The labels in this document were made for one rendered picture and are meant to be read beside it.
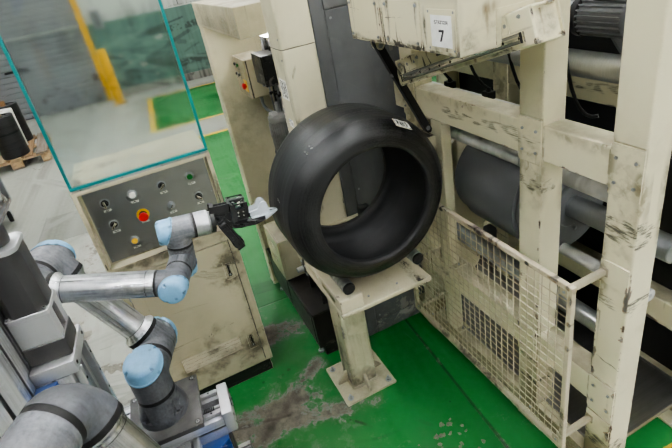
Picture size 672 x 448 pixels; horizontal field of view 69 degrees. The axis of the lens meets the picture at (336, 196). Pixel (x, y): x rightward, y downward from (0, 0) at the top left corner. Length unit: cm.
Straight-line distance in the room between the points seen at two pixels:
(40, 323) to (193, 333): 136
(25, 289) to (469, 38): 114
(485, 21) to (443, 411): 174
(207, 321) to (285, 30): 142
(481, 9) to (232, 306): 175
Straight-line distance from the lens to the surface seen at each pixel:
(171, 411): 172
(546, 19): 134
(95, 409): 102
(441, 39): 135
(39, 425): 97
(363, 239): 191
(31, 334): 124
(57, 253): 165
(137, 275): 146
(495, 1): 135
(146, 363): 163
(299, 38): 175
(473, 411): 247
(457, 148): 245
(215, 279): 236
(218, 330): 252
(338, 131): 147
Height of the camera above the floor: 194
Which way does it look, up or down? 27 degrees down
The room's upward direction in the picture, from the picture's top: 11 degrees counter-clockwise
